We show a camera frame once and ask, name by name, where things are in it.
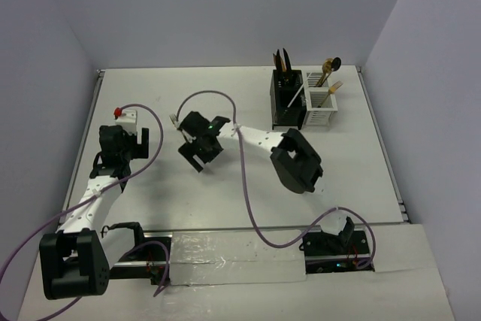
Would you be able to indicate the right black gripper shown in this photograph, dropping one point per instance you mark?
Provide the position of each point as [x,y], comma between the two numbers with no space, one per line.
[189,150]

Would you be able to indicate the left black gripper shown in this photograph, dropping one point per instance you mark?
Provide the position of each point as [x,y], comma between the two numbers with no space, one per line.
[140,151]

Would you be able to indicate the gold fork green handle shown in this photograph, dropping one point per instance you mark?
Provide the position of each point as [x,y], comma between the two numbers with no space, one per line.
[176,123]

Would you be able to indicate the gold knife green handle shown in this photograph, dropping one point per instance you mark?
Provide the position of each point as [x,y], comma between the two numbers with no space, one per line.
[282,64]
[277,62]

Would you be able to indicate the black steak knife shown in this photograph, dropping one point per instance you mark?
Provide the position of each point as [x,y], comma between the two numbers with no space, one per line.
[278,52]
[287,60]

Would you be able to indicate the white fork green handle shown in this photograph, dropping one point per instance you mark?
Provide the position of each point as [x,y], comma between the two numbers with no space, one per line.
[331,91]

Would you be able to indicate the black spoon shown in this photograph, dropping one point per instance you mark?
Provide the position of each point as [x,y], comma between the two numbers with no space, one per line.
[336,65]

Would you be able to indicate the gold spoon green handle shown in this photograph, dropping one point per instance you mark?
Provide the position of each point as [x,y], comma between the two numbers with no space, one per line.
[326,71]

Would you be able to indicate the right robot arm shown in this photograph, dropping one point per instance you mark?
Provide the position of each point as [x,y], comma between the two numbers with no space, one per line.
[295,161]

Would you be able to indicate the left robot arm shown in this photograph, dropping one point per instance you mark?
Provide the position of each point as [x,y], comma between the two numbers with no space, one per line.
[76,259]

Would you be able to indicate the black utensil container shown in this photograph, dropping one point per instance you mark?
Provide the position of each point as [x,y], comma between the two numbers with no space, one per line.
[282,89]

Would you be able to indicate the silver tape sheet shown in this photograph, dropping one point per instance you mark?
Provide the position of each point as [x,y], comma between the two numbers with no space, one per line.
[234,257]

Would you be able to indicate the white utensil container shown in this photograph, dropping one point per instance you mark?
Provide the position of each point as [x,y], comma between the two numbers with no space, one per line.
[316,116]

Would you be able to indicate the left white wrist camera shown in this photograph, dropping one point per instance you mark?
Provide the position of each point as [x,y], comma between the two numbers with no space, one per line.
[127,119]

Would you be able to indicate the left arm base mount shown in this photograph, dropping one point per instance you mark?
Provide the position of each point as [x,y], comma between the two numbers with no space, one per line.
[133,253]

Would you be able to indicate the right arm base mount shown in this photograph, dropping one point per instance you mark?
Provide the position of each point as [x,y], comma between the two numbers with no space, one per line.
[325,253]

